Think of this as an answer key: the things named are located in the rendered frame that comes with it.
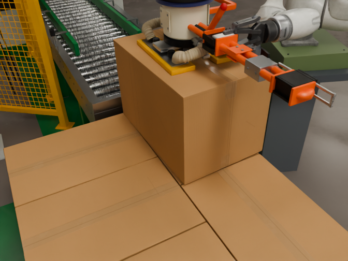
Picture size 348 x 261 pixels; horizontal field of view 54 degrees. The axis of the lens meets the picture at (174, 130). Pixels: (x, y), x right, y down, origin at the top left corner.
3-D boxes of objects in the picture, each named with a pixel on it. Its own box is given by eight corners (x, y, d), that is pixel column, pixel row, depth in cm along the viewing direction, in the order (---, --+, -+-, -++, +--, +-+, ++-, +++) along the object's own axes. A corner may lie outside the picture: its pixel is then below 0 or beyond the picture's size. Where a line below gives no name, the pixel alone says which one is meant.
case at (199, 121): (122, 114, 176) (112, 39, 153) (188, 92, 192) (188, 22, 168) (184, 185, 134) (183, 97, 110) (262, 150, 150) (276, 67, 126)
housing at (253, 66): (242, 73, 102) (244, 59, 99) (261, 68, 104) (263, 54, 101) (257, 83, 96) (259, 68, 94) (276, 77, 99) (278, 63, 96)
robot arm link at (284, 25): (289, 43, 122) (276, 47, 120) (272, 35, 129) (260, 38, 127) (294, 18, 117) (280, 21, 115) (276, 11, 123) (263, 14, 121)
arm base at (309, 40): (305, 29, 188) (307, 19, 185) (319, 45, 170) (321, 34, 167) (272, 30, 188) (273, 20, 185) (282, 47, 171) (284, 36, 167)
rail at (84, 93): (27, 14, 352) (22, -5, 341) (32, 13, 354) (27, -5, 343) (96, 133, 187) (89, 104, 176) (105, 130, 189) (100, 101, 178)
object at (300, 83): (268, 91, 92) (271, 75, 89) (289, 85, 94) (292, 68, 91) (289, 106, 86) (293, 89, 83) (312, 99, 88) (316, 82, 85)
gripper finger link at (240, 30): (260, 34, 117) (262, 30, 116) (235, 34, 112) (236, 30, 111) (253, 31, 120) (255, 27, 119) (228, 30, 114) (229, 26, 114)
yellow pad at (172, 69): (136, 44, 147) (135, 32, 144) (157, 39, 151) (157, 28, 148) (171, 76, 123) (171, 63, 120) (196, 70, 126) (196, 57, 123)
